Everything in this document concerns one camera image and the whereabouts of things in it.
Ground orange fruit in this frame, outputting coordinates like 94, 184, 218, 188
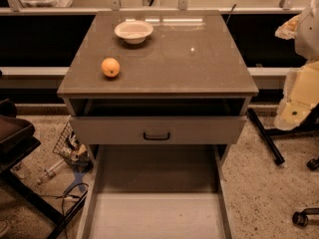
101, 58, 121, 78

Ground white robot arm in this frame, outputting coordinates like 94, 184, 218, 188
274, 0, 319, 130

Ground grey drawer cabinet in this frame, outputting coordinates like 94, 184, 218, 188
58, 11, 258, 158

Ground open grey middle drawer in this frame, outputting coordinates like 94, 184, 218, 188
77, 145, 236, 239

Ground grey top drawer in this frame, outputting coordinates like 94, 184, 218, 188
70, 117, 246, 144

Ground black stand leg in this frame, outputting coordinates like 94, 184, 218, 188
248, 105, 319, 165

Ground black caster wheel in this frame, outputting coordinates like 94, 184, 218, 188
292, 208, 319, 227

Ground white bowl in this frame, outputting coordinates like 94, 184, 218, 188
115, 21, 154, 45

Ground clear plastic bottle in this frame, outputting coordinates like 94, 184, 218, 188
37, 159, 67, 185

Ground black chair on left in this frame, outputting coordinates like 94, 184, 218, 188
0, 100, 87, 239

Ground black drawer handle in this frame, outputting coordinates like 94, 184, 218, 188
143, 132, 170, 141

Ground wire basket with clutter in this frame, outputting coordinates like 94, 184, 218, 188
53, 122, 91, 166

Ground black cables on floor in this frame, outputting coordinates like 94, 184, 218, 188
39, 182, 90, 239

